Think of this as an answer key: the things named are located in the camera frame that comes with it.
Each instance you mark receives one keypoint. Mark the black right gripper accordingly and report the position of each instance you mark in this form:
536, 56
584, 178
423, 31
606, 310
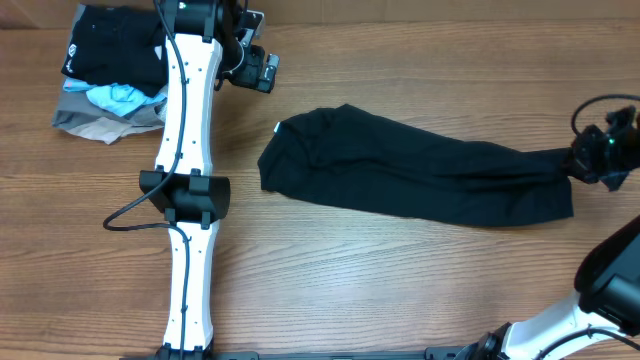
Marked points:
582, 167

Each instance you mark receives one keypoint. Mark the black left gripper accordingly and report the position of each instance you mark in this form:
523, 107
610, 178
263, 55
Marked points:
249, 76

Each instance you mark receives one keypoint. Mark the beige folded garment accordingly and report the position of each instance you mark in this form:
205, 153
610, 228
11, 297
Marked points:
109, 131

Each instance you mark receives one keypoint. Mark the grey folded garment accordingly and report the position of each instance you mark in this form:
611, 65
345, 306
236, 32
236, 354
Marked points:
73, 109

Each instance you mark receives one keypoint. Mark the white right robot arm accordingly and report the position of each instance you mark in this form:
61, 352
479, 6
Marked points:
605, 301

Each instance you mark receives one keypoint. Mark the light blue folded garment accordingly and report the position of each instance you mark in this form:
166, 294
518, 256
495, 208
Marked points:
118, 99

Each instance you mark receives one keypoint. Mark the black folded shirt on pile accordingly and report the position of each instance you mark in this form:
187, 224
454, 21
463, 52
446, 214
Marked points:
120, 45

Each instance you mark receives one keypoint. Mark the black t-shirt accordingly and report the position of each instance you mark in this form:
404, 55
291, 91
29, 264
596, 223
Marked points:
346, 157

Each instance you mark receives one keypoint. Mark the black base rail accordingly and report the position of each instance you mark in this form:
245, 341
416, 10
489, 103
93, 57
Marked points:
345, 354

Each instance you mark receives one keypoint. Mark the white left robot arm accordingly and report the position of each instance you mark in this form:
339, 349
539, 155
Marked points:
208, 43

